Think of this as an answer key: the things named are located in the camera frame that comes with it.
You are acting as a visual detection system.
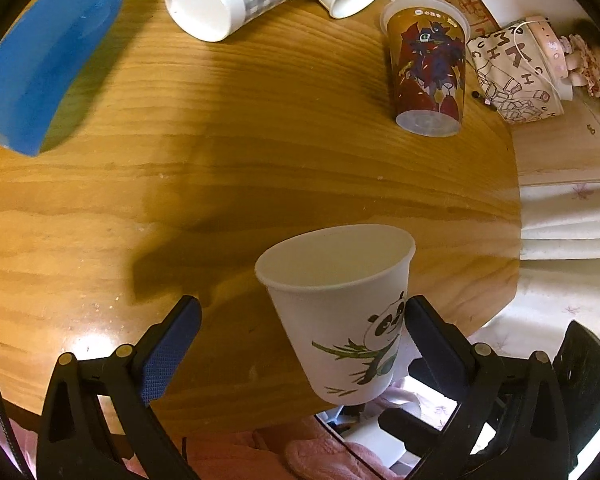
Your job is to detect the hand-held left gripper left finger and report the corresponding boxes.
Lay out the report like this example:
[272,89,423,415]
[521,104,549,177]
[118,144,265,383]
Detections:
[36,295,203,480]

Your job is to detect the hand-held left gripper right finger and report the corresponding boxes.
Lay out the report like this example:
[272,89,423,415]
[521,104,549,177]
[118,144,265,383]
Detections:
[404,295,572,480]

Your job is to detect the white panda print paper cup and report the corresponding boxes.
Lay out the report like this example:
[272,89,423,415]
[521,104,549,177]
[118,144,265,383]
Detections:
[254,224,417,406]

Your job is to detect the robot print plastic cup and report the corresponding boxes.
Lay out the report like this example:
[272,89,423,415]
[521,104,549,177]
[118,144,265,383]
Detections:
[381,0,471,137]

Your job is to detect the white floral bedsheet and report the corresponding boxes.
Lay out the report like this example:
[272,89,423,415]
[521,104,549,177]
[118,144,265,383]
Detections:
[472,95,600,361]

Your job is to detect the white letter print cloth bag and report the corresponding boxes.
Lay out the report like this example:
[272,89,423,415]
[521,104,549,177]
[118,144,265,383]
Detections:
[466,22,566,125]

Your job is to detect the small doll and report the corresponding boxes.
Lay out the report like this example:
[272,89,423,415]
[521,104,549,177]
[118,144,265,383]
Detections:
[560,20,600,99]

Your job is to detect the red patterned paper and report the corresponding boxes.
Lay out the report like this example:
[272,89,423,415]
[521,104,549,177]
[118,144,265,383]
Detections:
[426,0,502,38]

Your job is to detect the pink dotted strap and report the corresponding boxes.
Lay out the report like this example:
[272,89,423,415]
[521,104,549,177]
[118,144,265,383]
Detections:
[510,15,577,102]

